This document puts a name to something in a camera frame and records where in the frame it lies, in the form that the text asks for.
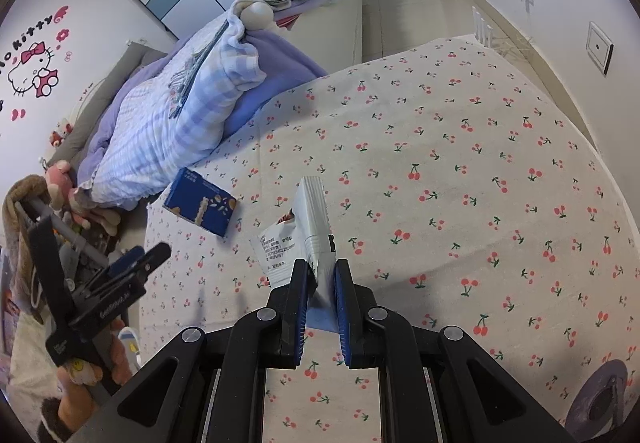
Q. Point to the small red white plush toy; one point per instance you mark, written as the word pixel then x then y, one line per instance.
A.
pixel 61 133

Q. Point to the grey fringed striped scarf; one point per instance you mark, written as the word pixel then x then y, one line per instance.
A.
pixel 192 68

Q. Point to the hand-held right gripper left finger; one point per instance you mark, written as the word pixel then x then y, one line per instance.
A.
pixel 300 313

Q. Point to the white plastic bin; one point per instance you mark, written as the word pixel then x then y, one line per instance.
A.
pixel 129 348

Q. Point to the white printed packet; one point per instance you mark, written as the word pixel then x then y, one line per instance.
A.
pixel 280 253

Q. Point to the grey baby stroller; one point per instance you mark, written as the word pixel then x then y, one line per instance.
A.
pixel 82 248

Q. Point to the white wall switch plate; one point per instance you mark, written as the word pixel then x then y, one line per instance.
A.
pixel 599 48

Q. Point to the brown plush toy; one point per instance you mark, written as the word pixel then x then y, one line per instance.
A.
pixel 22 198

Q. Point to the person's left forearm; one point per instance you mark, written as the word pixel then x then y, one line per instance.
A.
pixel 54 420

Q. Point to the white bed frame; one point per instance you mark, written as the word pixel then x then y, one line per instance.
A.
pixel 335 28

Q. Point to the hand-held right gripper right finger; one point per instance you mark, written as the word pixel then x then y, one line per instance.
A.
pixel 342 313

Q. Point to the purple round object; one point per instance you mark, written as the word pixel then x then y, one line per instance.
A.
pixel 597 398

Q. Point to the person's left hand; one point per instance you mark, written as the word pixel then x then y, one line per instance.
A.
pixel 75 393

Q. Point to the grey headboard cushion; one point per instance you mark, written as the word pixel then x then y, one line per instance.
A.
pixel 100 108

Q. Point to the white slatted rack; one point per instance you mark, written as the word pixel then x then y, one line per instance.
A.
pixel 482 28

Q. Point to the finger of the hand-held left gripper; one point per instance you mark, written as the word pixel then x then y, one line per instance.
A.
pixel 125 260
pixel 156 255

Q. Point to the white round pillow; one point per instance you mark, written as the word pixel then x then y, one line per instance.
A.
pixel 257 15

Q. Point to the cartoon cat wall sticker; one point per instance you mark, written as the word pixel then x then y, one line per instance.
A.
pixel 35 70

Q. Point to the red wrapper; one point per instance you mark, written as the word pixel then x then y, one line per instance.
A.
pixel 286 216

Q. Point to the light blue milk carton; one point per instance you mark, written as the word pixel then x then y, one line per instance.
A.
pixel 314 218

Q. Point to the dark blue almond print box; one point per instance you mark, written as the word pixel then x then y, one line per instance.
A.
pixel 200 203

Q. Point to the pink plush toy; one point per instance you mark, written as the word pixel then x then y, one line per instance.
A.
pixel 62 183

